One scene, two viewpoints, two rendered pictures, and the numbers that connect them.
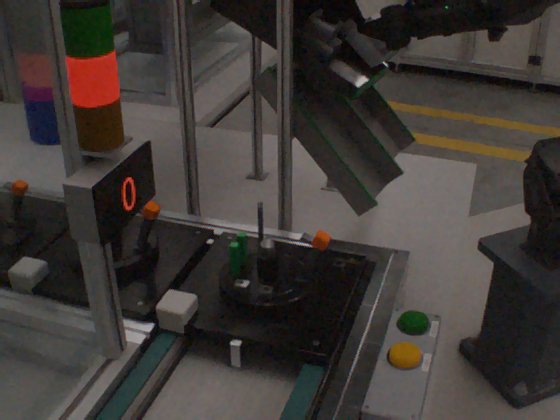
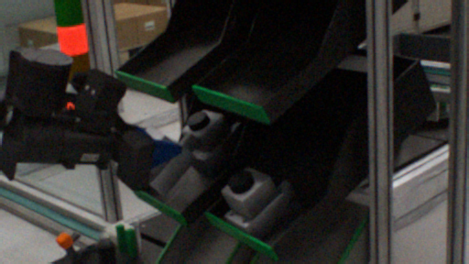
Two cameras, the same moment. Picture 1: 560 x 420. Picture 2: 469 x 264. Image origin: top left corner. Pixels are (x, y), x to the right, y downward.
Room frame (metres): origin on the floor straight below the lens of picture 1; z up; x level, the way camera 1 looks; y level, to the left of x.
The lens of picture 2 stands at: (1.55, -0.91, 1.60)
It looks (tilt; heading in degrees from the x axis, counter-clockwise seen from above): 20 degrees down; 122
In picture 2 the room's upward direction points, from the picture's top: 6 degrees counter-clockwise
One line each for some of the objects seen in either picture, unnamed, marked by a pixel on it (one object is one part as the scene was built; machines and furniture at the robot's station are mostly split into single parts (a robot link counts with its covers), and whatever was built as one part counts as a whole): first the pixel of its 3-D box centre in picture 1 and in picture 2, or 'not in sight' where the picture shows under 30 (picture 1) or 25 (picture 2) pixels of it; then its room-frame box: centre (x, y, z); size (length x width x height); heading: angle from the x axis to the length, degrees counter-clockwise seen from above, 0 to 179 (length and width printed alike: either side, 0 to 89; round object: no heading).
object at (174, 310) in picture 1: (177, 311); (120, 236); (0.73, 0.15, 0.97); 0.05 x 0.05 x 0.04; 72
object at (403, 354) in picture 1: (404, 357); not in sight; (0.65, -0.15, 0.96); 0.04 x 0.04 x 0.02
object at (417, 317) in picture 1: (413, 324); not in sight; (0.72, -0.17, 0.96); 0.04 x 0.04 x 0.02
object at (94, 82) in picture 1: (93, 75); (72, 38); (0.65, 0.20, 1.33); 0.05 x 0.05 x 0.05
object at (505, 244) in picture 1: (536, 311); not in sight; (0.74, -0.36, 0.96); 0.15 x 0.15 x 0.20; 23
